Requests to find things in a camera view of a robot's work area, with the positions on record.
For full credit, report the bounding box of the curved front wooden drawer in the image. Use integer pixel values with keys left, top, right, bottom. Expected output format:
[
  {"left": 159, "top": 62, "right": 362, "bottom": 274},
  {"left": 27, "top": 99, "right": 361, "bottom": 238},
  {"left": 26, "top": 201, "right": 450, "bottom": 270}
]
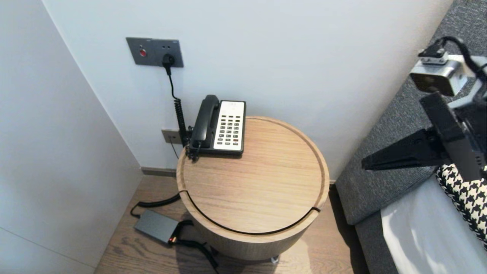
[{"left": 179, "top": 190, "right": 321, "bottom": 261}]

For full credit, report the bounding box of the grey fabric headboard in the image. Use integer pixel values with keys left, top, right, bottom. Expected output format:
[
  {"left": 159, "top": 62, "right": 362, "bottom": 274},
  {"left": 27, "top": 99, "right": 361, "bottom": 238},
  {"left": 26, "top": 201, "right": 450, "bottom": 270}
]
[{"left": 335, "top": 0, "right": 487, "bottom": 226}]

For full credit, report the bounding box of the black white houndstooth pillow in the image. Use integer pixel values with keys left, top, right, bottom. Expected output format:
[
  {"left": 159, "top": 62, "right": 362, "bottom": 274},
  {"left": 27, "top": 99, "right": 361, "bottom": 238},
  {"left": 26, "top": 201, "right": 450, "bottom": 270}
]
[{"left": 435, "top": 164, "right": 487, "bottom": 252}]

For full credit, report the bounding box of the white bed sheet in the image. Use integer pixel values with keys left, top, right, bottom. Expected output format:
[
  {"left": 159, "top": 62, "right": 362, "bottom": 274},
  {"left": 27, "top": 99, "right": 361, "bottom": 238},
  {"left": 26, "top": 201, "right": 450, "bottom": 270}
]
[{"left": 380, "top": 173, "right": 487, "bottom": 274}]

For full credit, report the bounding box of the round wooden bedside table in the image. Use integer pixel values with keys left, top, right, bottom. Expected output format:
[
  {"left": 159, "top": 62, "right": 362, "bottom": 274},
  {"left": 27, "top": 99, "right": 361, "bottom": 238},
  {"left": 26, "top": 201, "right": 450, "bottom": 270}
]
[{"left": 176, "top": 116, "right": 330, "bottom": 238}]

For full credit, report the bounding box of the black telephone handset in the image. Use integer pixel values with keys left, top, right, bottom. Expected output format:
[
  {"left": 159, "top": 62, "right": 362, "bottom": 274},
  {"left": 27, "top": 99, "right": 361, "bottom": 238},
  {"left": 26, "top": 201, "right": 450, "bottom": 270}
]
[{"left": 189, "top": 95, "right": 220, "bottom": 150}]

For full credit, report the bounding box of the grey power adapter box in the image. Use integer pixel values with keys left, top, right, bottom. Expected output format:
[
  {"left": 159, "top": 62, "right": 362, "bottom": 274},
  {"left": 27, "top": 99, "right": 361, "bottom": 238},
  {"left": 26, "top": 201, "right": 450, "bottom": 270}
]
[{"left": 133, "top": 210, "right": 180, "bottom": 245}]

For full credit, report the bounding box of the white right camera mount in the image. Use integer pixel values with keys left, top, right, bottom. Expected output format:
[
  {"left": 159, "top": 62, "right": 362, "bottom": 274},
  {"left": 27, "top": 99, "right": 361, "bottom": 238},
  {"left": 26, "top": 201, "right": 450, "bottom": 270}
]
[{"left": 445, "top": 55, "right": 487, "bottom": 112}]

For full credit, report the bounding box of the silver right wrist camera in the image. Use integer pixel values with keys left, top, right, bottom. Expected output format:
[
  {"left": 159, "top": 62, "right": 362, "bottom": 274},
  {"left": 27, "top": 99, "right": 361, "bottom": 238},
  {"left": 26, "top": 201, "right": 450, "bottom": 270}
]
[{"left": 410, "top": 53, "right": 469, "bottom": 97}]

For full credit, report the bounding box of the grey fabric bed frame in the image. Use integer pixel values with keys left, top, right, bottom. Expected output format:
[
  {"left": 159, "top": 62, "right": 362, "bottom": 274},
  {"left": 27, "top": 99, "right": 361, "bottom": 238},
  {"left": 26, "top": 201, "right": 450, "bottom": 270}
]
[{"left": 355, "top": 211, "right": 400, "bottom": 274}]

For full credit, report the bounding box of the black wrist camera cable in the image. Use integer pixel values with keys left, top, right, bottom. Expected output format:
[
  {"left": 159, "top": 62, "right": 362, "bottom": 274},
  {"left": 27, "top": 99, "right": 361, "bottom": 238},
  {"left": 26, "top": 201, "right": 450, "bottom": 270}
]
[{"left": 419, "top": 36, "right": 487, "bottom": 82}]

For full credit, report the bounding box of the black curly handset cord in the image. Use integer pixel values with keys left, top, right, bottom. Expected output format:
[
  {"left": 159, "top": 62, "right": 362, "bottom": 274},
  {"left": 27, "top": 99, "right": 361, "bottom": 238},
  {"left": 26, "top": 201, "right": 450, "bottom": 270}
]
[{"left": 186, "top": 142, "right": 201, "bottom": 162}]

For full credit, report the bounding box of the black coiled power cable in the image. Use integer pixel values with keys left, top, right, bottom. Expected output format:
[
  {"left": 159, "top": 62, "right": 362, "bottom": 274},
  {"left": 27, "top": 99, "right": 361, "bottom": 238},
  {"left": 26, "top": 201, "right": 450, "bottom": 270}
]
[{"left": 130, "top": 54, "right": 189, "bottom": 219}]

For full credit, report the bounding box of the small grey wall jack plate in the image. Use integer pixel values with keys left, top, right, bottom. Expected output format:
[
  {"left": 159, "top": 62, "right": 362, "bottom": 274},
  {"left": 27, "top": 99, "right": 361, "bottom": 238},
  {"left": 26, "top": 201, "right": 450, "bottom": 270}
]
[{"left": 161, "top": 129, "right": 183, "bottom": 145}]

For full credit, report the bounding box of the grey wall socket plate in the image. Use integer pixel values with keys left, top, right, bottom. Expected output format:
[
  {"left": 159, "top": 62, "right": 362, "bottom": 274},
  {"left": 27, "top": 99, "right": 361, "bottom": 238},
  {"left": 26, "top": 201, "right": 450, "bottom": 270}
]
[{"left": 151, "top": 39, "right": 184, "bottom": 69}]

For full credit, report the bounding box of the grey switch plate red button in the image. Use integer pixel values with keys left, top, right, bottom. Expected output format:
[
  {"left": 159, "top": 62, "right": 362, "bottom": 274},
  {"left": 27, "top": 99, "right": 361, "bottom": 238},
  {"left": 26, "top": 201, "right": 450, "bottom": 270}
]
[{"left": 126, "top": 37, "right": 154, "bottom": 67}]

